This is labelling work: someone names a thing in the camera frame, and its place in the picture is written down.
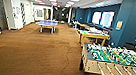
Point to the framed wall picture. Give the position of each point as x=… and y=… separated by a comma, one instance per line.
x=39, y=13

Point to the yellow wall sign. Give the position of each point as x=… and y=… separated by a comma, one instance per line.
x=119, y=25

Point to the bright window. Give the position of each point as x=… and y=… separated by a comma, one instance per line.
x=96, y=18
x=107, y=19

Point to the green field foosball table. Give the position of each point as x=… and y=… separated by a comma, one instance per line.
x=114, y=64

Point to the dark wooden table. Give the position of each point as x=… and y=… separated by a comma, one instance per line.
x=79, y=24

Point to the dark glass entrance doors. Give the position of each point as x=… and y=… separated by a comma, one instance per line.
x=60, y=14

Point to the blue ping pong table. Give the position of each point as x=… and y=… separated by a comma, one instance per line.
x=47, y=22

